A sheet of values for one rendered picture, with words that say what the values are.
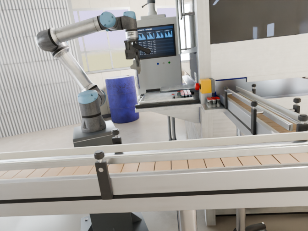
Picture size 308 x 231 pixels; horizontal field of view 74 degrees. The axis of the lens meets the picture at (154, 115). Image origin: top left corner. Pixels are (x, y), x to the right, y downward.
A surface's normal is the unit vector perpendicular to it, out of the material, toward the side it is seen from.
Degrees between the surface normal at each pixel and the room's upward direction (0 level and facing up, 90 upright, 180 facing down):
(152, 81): 90
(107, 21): 90
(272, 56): 90
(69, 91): 90
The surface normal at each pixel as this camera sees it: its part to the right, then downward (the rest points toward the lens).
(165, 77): 0.06, 0.26
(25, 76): 0.32, 0.22
